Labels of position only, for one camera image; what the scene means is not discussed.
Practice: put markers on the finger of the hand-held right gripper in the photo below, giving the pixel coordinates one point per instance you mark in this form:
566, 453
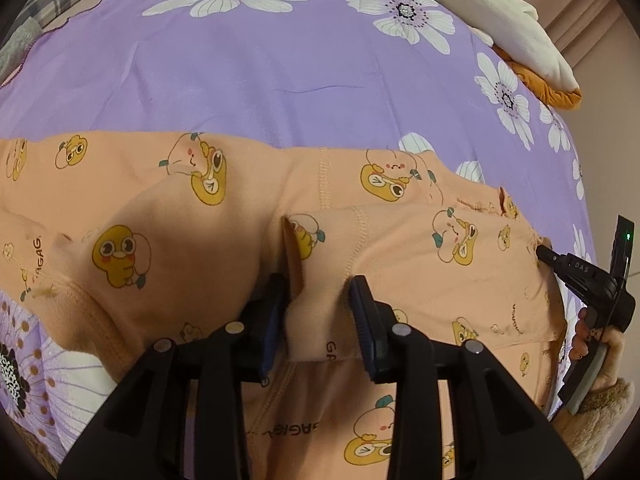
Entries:
549, 256

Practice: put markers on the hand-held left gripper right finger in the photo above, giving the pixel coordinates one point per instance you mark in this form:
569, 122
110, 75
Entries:
362, 332

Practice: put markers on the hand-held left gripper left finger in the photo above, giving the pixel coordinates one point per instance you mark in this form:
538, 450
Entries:
270, 345

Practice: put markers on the orange cartoon print garment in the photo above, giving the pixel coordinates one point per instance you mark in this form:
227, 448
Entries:
200, 260

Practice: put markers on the person's right hand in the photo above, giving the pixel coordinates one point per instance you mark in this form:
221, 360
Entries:
582, 340

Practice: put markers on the orange cloth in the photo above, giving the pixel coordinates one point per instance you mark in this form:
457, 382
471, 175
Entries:
552, 94

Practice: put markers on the cream plush blanket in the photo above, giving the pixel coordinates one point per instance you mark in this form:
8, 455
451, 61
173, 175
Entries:
500, 15

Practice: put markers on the purple floral bed sheet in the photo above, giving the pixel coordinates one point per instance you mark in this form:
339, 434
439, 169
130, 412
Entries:
250, 85

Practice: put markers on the grey cloth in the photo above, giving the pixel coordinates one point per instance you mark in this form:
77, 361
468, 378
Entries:
17, 45

